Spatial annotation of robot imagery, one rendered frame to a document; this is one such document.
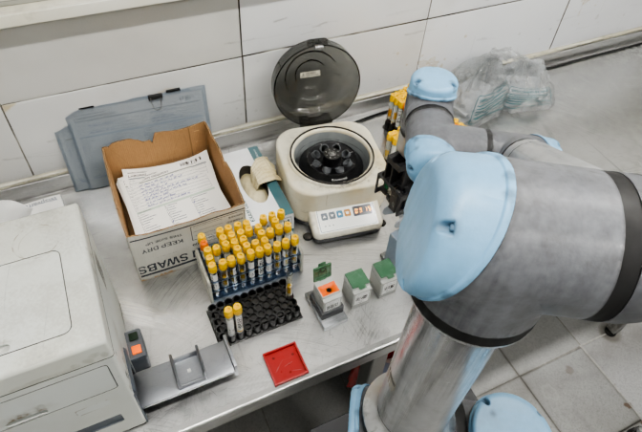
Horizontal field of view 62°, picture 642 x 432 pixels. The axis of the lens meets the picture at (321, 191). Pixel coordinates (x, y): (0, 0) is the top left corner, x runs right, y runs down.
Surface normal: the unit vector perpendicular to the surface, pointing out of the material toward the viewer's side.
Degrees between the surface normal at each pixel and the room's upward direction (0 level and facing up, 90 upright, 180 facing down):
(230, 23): 90
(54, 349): 0
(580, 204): 14
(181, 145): 88
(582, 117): 0
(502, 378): 0
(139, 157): 88
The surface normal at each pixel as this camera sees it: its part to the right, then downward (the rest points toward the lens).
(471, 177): 0.04, -0.67
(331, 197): 0.27, 0.71
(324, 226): 0.16, -0.32
